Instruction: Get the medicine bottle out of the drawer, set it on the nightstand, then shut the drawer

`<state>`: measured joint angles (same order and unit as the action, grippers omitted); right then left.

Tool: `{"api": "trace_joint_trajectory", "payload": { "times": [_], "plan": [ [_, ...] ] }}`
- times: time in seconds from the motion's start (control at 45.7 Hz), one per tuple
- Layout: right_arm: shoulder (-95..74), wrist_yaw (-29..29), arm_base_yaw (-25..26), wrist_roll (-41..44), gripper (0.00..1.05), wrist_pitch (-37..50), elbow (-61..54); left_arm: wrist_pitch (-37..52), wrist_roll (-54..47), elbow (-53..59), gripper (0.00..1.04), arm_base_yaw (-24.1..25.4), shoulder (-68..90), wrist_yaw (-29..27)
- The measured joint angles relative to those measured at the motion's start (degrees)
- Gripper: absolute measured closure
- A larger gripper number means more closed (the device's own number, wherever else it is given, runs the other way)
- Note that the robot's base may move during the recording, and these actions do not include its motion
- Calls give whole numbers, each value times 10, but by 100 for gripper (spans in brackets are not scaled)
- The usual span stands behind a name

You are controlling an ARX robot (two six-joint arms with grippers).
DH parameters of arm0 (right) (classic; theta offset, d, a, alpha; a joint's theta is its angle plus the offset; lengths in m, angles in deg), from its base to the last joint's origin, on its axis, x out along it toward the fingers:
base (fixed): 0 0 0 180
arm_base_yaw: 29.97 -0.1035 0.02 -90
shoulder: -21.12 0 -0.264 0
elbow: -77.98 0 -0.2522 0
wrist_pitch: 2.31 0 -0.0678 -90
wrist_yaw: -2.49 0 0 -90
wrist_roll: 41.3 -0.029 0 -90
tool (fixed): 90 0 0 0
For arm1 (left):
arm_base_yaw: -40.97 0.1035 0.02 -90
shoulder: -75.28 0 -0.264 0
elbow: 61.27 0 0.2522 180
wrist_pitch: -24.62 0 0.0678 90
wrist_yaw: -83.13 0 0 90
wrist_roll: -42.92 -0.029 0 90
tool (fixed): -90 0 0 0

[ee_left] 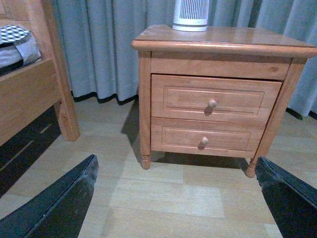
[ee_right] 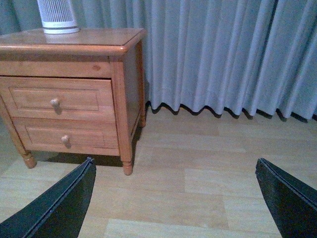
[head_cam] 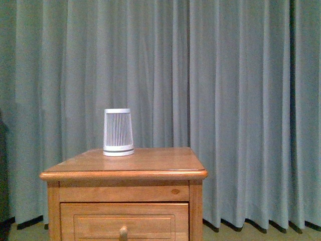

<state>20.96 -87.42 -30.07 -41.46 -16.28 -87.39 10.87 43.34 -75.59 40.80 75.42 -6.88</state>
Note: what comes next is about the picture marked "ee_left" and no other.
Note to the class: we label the grey curtain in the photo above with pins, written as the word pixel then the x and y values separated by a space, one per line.
pixel 96 35

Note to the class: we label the wooden nightstand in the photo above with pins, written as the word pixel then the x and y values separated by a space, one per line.
pixel 219 52

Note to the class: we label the grey patterned bedding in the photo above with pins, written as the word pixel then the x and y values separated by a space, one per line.
pixel 17 47

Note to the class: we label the white slatted air purifier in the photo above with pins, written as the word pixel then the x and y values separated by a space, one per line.
pixel 191 15

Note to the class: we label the wooden drawer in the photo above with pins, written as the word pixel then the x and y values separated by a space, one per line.
pixel 213 99
pixel 203 135

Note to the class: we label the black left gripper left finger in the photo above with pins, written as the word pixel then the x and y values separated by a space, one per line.
pixel 59 210

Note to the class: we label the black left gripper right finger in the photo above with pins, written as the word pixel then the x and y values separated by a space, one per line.
pixel 291 201

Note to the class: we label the wooden bed frame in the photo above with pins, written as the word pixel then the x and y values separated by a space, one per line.
pixel 27 92

